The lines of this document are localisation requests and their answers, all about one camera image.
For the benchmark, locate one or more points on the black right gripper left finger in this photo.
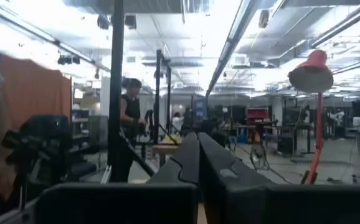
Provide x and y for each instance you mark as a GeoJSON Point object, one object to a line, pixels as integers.
{"type": "Point", "coordinates": [121, 202]}

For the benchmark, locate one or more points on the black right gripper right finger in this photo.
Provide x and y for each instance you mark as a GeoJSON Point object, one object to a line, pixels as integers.
{"type": "Point", "coordinates": [292, 205]}

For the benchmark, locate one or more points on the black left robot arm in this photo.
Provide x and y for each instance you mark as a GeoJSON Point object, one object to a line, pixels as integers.
{"type": "Point", "coordinates": [43, 140]}

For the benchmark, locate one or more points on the small wooden table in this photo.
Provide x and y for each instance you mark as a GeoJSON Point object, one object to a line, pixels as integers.
{"type": "Point", "coordinates": [164, 148]}

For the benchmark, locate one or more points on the yellow object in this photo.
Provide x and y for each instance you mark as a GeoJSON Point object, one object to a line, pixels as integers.
{"type": "Point", "coordinates": [172, 140]}

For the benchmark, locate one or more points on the red tool cabinet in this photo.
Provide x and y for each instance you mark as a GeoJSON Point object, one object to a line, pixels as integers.
{"type": "Point", "coordinates": [257, 113]}

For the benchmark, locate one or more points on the blue banner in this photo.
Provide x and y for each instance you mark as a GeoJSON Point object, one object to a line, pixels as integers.
{"type": "Point", "coordinates": [200, 107]}

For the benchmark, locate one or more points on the red desk lamp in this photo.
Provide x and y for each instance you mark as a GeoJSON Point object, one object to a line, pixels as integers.
{"type": "Point", "coordinates": [310, 74]}

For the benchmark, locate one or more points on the orange fabric partition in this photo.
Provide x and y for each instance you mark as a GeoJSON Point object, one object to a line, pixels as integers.
{"type": "Point", "coordinates": [33, 90]}

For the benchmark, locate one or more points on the black metal rack frame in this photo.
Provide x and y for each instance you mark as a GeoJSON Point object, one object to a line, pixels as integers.
{"type": "Point", "coordinates": [158, 93]}

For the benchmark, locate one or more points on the black aluminium frame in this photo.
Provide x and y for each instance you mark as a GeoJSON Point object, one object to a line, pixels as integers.
{"type": "Point", "coordinates": [116, 77]}

